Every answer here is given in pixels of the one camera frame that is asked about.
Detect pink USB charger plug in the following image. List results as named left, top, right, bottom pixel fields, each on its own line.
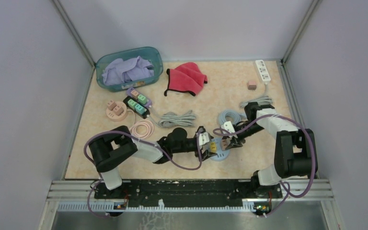
left=220, top=142, right=229, bottom=151

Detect yellow USB charger plug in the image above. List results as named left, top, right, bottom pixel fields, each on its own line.
left=209, top=142, right=217, bottom=153

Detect round blue power socket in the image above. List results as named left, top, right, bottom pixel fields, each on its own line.
left=209, top=138, right=230, bottom=161

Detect blue-grey socket cable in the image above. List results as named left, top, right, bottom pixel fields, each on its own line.
left=218, top=109, right=248, bottom=127

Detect brown-pink charger plug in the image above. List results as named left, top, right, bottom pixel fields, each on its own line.
left=247, top=80, right=257, bottom=91

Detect white power strip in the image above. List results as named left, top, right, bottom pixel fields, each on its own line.
left=255, top=60, right=271, bottom=84

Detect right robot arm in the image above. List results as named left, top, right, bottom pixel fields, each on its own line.
left=213, top=102, right=317, bottom=198

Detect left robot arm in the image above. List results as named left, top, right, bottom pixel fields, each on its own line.
left=83, top=126, right=216, bottom=198

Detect teal plug on black strip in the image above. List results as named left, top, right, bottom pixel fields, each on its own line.
left=135, top=104, right=147, bottom=115

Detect green plug on purple strip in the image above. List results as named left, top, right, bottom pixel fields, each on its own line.
left=137, top=94, right=148, bottom=104

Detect green plug on black strip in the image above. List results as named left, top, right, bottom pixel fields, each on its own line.
left=127, top=99, right=137, bottom=110

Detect pink plug on purple strip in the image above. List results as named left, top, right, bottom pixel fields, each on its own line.
left=130, top=90, right=140, bottom=99

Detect round pink power socket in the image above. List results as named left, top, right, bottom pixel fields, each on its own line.
left=105, top=102, right=127, bottom=122

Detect pink plug on pink socket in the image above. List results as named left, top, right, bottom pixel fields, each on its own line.
left=107, top=100, right=117, bottom=110

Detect black power strip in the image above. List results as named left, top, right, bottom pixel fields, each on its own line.
left=123, top=96, right=150, bottom=119

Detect purple power strip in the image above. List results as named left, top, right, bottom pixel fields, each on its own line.
left=126, top=87, right=153, bottom=108

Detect red microfiber cloth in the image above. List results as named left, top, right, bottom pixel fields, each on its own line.
left=164, top=62, right=208, bottom=96

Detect teal plastic bin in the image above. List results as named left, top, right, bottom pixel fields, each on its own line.
left=95, top=46, right=163, bottom=92

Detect lavender cloth in bin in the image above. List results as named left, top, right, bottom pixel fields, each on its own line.
left=102, top=56, right=154, bottom=86

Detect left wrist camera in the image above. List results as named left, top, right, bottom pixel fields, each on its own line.
left=196, top=126, right=210, bottom=149

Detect bundled grey cable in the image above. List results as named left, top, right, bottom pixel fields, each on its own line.
left=149, top=110, right=197, bottom=129

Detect coiled pink cable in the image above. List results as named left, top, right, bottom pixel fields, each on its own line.
left=128, top=110, right=155, bottom=139

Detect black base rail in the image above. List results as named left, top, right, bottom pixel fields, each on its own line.
left=91, top=179, right=283, bottom=208

